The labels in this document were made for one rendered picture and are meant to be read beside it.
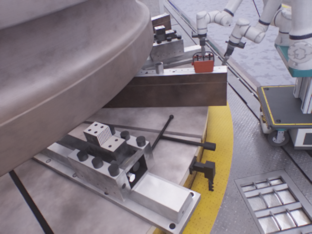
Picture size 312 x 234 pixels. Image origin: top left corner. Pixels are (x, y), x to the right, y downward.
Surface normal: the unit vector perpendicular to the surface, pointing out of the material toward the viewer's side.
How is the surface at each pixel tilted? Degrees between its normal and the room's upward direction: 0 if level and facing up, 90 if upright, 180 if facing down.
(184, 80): 90
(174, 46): 90
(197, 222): 0
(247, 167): 0
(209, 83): 90
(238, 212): 0
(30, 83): 62
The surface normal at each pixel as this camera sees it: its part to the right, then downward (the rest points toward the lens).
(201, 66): -0.13, 0.68
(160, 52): 0.22, 0.54
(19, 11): 0.81, 0.23
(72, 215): -0.14, -0.81
